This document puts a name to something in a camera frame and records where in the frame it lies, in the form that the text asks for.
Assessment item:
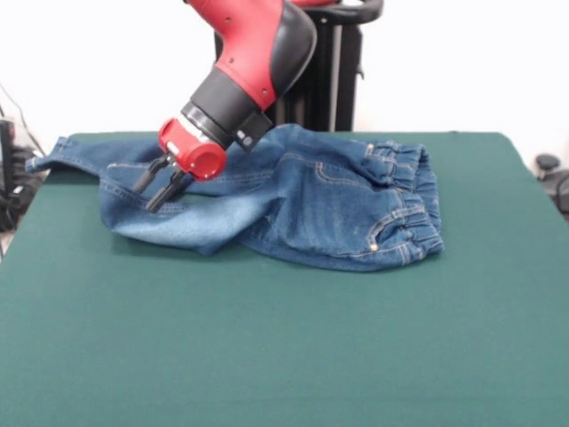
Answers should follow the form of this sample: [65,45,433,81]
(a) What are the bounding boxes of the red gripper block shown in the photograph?
[133,116,228,213]

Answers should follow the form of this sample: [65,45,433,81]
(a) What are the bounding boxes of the blue denim jeans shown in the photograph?
[25,123,446,273]

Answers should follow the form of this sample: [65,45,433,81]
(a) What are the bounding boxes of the black electronics box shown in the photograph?
[0,118,17,193]

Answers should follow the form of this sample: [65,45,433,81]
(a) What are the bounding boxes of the dark green table cloth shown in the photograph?
[0,131,569,427]

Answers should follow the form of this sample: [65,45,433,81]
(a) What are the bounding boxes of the black chair base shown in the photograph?
[535,153,569,222]

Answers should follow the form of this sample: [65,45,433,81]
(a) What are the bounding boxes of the black cable bundle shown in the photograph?
[0,144,49,232]

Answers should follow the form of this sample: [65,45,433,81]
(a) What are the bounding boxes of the black robot pedestal stand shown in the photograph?
[212,0,386,133]

